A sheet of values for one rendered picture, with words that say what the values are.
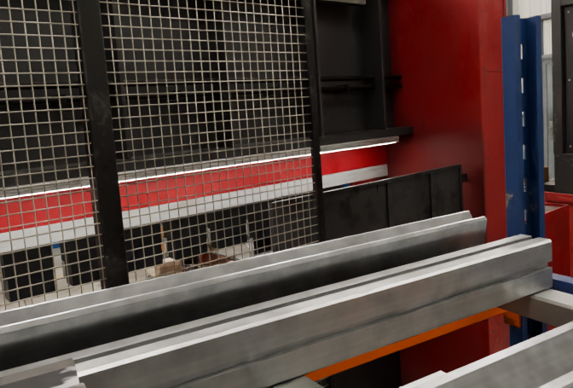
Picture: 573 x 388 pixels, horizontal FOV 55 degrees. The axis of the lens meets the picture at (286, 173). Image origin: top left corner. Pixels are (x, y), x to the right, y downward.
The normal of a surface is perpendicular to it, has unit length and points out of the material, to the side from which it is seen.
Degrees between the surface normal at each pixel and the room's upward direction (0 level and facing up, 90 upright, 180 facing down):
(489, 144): 90
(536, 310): 90
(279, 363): 90
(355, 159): 90
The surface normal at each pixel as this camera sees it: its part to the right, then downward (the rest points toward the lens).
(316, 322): 0.50, 0.06
